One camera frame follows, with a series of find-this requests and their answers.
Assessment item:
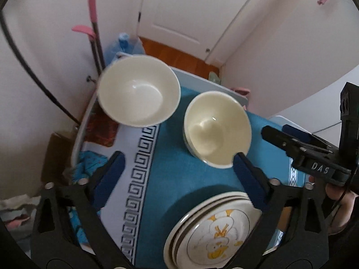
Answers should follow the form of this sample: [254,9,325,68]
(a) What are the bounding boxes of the black clothes rack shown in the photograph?
[0,10,82,126]

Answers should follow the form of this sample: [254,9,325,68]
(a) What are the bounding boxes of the grey blue hanging garment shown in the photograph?
[0,196,35,260]

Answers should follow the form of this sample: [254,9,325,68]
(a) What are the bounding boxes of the brown cardboard box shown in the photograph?
[41,132,77,186]

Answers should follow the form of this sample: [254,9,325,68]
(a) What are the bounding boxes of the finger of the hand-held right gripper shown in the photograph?
[282,124,335,150]
[261,125,312,159]

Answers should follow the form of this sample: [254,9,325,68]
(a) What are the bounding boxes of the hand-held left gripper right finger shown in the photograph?
[228,152,330,269]

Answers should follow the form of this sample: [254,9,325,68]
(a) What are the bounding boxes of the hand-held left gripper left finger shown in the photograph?
[30,151,133,269]

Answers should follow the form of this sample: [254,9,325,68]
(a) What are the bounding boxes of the white panel door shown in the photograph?
[137,0,263,65]

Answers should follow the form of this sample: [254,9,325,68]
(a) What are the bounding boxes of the yellow centred plate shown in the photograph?
[163,191,251,269]

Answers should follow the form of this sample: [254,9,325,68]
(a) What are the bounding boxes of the pink mop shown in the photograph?
[71,0,106,75]

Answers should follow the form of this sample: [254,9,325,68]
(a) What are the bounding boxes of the blue water bottle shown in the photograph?
[106,33,145,62]

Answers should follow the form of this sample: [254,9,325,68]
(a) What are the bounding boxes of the blue patterned tablecloth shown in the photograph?
[69,85,309,269]

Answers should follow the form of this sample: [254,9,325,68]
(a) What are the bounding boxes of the tall white bowl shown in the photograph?
[97,55,181,127]

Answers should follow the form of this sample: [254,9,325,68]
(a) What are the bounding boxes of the person's right hand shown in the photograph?
[308,174,359,236]

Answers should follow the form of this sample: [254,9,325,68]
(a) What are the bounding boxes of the cream round bowl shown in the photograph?
[183,91,252,169]

